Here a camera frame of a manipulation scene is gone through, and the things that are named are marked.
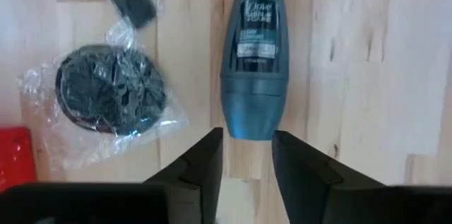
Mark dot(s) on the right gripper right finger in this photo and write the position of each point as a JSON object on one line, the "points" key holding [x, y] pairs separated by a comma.
{"points": [[310, 181]]}

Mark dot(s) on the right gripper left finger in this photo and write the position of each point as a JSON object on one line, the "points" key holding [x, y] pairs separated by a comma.
{"points": [[190, 181]]}

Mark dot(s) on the teal roll-on deodorant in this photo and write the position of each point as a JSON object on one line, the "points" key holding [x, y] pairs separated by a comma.
{"points": [[254, 93]]}

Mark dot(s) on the red plastic basket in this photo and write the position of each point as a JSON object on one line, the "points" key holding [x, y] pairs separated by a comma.
{"points": [[14, 157]]}

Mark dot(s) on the black round brush in bag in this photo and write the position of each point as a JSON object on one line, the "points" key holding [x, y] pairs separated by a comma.
{"points": [[109, 89]]}

